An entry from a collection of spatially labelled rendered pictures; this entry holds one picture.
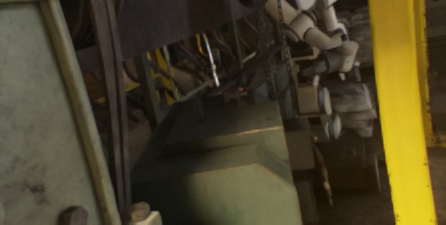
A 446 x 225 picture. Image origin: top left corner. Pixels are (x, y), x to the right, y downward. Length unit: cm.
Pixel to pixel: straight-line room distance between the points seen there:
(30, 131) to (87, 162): 12
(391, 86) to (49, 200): 99
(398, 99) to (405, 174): 23
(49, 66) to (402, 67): 96
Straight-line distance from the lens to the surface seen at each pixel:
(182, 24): 207
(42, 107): 69
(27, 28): 70
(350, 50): 190
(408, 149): 144
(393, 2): 133
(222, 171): 97
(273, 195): 99
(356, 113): 342
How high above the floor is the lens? 121
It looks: 14 degrees down
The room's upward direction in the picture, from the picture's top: 11 degrees counter-clockwise
